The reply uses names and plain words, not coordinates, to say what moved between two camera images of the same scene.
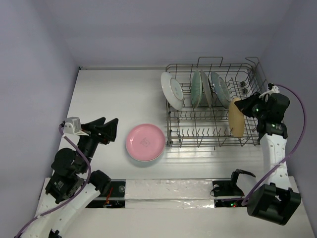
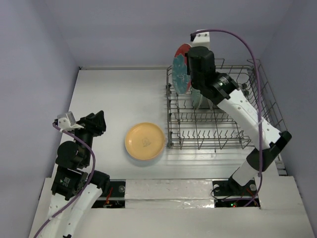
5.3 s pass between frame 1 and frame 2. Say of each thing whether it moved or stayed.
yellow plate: moved
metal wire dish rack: stayed
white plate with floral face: moved
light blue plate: stayed
